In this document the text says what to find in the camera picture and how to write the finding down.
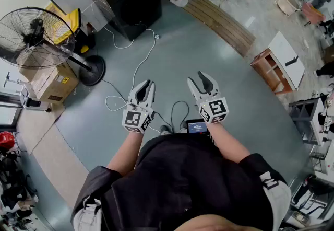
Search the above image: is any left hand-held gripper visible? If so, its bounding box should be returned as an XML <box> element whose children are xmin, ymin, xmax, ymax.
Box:
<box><xmin>122</xmin><ymin>79</ymin><xmax>157</xmax><ymax>134</ymax></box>

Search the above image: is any person's left forearm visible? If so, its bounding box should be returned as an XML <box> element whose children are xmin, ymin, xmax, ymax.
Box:
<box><xmin>106</xmin><ymin>130</ymin><xmax>146</xmax><ymax>176</ymax></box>

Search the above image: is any person's right forearm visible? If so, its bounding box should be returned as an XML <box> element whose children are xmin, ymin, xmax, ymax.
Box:
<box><xmin>208</xmin><ymin>121</ymin><xmax>252</xmax><ymax>165</ymax></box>

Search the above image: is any cardboard box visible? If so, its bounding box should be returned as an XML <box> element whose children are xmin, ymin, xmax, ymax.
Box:
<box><xmin>16</xmin><ymin>51</ymin><xmax>80</xmax><ymax>106</ymax></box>

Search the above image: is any wooden slat platform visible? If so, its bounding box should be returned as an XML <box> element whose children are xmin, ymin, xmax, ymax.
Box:
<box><xmin>182</xmin><ymin>0</ymin><xmax>257</xmax><ymax>59</ymax></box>

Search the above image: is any white and wooden cabinet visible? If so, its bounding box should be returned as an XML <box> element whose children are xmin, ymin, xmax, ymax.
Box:
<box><xmin>250</xmin><ymin>31</ymin><xmax>306</xmax><ymax>95</ymax></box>

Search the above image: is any black standing fan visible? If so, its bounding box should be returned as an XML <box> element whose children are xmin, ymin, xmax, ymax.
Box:
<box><xmin>0</xmin><ymin>6</ymin><xmax>106</xmax><ymax>87</ymax></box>

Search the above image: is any grey metal rack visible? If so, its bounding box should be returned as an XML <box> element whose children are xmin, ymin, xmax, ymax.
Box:
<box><xmin>288</xmin><ymin>97</ymin><xmax>334</xmax><ymax>147</ymax></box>

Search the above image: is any white cable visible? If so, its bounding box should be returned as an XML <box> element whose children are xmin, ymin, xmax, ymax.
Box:
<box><xmin>102</xmin><ymin>26</ymin><xmax>160</xmax><ymax>113</ymax></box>

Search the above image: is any person's left shoe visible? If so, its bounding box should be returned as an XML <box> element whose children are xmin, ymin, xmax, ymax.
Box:
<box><xmin>159</xmin><ymin>124</ymin><xmax>172</xmax><ymax>136</ymax></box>

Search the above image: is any red bag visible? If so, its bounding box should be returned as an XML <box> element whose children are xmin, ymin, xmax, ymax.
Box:
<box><xmin>0</xmin><ymin>131</ymin><xmax>16</xmax><ymax>148</ymax></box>

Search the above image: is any white floor device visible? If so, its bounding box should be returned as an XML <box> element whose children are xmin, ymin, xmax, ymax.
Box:
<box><xmin>3</xmin><ymin>71</ymin><xmax>52</xmax><ymax>113</ymax></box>

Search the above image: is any black device with screen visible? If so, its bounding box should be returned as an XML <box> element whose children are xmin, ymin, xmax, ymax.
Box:
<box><xmin>186</xmin><ymin>119</ymin><xmax>210</xmax><ymax>134</ymax></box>

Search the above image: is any black washing machine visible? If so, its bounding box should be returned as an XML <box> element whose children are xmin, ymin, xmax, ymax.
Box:
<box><xmin>83</xmin><ymin>0</ymin><xmax>163</xmax><ymax>41</ymax></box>

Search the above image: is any yellow and black bin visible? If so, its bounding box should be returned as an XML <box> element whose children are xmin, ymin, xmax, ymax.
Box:
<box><xmin>45</xmin><ymin>2</ymin><xmax>96</xmax><ymax>54</ymax></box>

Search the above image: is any round beige tub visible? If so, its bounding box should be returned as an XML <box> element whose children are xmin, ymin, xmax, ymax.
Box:
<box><xmin>274</xmin><ymin>0</ymin><xmax>301</xmax><ymax>17</ymax></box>

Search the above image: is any person's black and white shirt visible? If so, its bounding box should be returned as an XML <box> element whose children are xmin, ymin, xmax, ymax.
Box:
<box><xmin>70</xmin><ymin>132</ymin><xmax>292</xmax><ymax>231</ymax></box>

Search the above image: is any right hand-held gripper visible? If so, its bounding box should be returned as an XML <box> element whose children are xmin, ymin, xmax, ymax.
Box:
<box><xmin>187</xmin><ymin>71</ymin><xmax>230</xmax><ymax>125</ymax></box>

